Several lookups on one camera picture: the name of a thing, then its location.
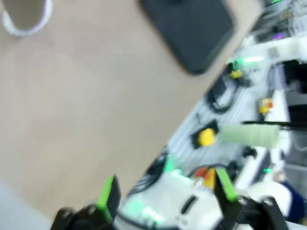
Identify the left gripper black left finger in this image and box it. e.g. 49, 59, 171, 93
51, 174, 121, 230

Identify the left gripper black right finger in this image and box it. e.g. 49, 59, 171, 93
214, 168, 290, 230

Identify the white scalloped paper coaster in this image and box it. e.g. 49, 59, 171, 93
2, 0, 53, 37

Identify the tall beige cup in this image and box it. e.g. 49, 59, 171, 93
4, 0, 47, 31

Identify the yellow orange control box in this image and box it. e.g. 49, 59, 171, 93
194, 166, 216, 190

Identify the person in blue top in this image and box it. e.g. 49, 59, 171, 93
271, 170, 307, 216

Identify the yellow emergency stop button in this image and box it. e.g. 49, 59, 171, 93
190, 119, 220, 150

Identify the pale green plastic cup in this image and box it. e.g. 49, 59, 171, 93
219, 124, 281, 148

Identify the thin black rod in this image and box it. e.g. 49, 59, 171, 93
242, 120, 307, 129

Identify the yellow box with red button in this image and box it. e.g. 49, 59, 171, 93
258, 97, 274, 115

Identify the small yellow connector block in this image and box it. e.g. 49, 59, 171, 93
227, 62, 251, 87

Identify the black equipment box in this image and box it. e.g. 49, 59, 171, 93
283, 58, 307, 120

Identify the black rectangular serving tray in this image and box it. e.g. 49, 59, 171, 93
139, 0, 235, 76

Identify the coiled black cable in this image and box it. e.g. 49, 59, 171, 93
206, 76, 238, 115

